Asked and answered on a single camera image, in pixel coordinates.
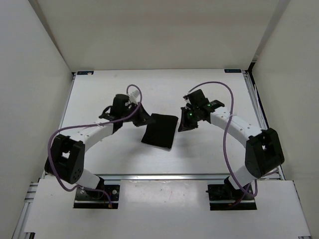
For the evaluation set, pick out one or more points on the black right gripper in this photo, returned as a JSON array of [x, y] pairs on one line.
[[184, 125]]

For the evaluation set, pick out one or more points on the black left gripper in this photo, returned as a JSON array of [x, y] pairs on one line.
[[143, 118]]

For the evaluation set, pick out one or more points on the black skirt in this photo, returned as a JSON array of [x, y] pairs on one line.
[[161, 133]]

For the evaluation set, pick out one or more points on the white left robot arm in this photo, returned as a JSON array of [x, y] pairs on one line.
[[67, 146]]

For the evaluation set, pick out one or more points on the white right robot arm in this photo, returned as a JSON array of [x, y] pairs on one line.
[[263, 151]]

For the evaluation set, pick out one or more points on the blue right table label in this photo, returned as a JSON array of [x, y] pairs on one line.
[[232, 71]]

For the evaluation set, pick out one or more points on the blue table label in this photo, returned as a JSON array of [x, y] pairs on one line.
[[85, 72], [232, 71]]

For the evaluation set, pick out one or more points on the blue left table label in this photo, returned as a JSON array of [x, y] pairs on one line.
[[85, 72]]

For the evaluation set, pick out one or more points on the white front cover board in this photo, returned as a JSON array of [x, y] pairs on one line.
[[167, 210]]

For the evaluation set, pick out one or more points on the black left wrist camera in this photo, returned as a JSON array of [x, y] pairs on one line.
[[119, 104]]

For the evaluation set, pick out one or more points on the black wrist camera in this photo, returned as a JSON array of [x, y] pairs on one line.
[[196, 99], [119, 104]]

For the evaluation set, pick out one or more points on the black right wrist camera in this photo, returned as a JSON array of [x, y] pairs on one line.
[[196, 99]]

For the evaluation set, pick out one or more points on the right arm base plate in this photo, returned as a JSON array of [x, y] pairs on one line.
[[223, 199]]

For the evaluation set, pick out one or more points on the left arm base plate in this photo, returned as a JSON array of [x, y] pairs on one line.
[[85, 199]]

